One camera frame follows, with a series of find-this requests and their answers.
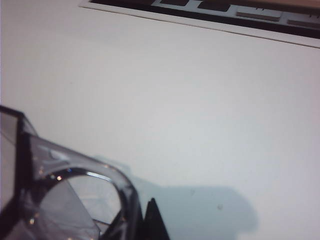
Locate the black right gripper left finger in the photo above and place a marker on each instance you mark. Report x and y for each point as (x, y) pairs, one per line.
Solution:
(125, 231)

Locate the clear square glass water cup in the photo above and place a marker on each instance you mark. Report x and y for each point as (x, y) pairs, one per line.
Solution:
(75, 162)

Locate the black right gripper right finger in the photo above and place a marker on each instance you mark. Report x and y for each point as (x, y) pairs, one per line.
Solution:
(155, 225)

